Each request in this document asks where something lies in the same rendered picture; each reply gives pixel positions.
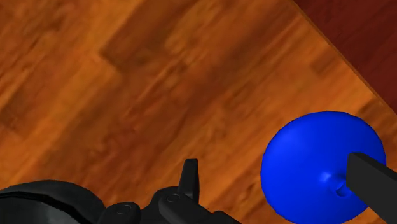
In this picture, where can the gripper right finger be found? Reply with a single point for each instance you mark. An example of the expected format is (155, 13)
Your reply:
(370, 178)

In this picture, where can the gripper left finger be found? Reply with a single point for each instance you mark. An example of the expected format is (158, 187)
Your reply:
(189, 183)

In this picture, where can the blue round dome-shaped object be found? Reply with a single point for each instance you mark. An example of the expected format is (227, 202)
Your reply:
(304, 161)

